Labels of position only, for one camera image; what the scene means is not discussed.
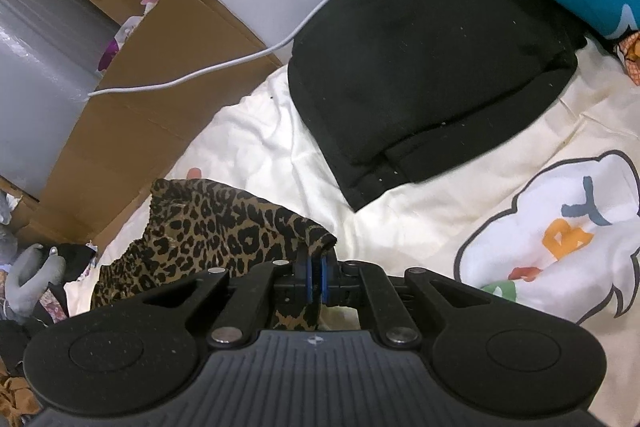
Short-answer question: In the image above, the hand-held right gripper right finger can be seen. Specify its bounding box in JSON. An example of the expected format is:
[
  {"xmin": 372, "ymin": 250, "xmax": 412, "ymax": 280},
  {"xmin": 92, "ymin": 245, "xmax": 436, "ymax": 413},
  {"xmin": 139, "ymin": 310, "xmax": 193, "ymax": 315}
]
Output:
[{"xmin": 318, "ymin": 252, "xmax": 495, "ymax": 348}]

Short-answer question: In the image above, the crumpled brown cloth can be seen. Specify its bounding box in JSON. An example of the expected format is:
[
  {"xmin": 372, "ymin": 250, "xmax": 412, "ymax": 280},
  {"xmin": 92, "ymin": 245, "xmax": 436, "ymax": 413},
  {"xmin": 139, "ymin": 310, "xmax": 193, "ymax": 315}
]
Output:
[{"xmin": 0, "ymin": 369, "xmax": 42, "ymax": 427}]

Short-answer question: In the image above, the brown cardboard sheet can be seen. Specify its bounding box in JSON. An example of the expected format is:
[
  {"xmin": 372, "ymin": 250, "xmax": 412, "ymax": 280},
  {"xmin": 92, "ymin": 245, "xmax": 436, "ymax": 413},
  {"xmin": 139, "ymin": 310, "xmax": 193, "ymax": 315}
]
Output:
[{"xmin": 10, "ymin": 0, "xmax": 283, "ymax": 253}]

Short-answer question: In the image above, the floral patterned cloth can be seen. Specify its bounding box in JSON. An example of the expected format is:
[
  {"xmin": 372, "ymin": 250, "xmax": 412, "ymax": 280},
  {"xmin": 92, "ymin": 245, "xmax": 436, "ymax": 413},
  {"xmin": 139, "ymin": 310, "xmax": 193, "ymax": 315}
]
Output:
[{"xmin": 39, "ymin": 286, "xmax": 69, "ymax": 324}]

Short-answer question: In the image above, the black folded garment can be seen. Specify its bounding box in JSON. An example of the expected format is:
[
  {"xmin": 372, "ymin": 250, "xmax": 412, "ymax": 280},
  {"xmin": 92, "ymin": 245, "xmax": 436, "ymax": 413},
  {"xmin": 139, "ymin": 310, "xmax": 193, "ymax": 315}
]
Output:
[{"xmin": 287, "ymin": 0, "xmax": 588, "ymax": 214}]

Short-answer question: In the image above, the cream printed blanket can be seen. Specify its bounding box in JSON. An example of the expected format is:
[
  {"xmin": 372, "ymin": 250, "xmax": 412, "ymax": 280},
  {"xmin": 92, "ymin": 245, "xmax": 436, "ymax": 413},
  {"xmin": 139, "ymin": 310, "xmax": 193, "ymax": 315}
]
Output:
[{"xmin": 65, "ymin": 39, "xmax": 640, "ymax": 427}]

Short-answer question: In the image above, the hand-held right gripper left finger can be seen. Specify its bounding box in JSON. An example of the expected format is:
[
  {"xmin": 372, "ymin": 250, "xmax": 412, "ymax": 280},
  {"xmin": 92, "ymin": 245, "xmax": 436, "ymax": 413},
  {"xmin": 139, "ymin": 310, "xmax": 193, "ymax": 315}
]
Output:
[{"xmin": 142, "ymin": 252, "xmax": 317, "ymax": 348}]

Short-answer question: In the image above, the purple printed plastic bag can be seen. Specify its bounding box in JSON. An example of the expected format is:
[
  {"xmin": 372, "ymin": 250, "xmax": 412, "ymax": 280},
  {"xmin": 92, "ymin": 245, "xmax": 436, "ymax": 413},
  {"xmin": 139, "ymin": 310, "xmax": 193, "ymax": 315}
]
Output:
[{"xmin": 96, "ymin": 14, "xmax": 147, "ymax": 74}]

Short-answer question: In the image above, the leopard print garment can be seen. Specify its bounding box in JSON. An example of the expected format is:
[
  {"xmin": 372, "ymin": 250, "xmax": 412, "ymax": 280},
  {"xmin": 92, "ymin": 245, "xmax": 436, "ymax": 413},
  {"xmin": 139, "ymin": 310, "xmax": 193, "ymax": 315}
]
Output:
[{"xmin": 90, "ymin": 177, "xmax": 338, "ymax": 333}]

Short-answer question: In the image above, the grey neck pillow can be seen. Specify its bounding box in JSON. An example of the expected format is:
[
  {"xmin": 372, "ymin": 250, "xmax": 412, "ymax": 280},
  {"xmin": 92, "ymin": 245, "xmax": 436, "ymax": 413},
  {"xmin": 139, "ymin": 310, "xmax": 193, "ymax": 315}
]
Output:
[{"xmin": 0, "ymin": 243, "xmax": 67, "ymax": 324}]

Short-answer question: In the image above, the white cable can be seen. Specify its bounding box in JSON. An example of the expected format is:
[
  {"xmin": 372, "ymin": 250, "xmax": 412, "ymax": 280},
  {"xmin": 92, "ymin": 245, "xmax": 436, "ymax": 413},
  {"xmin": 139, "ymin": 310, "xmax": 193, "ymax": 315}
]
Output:
[{"xmin": 87, "ymin": 0, "xmax": 418, "ymax": 100}]

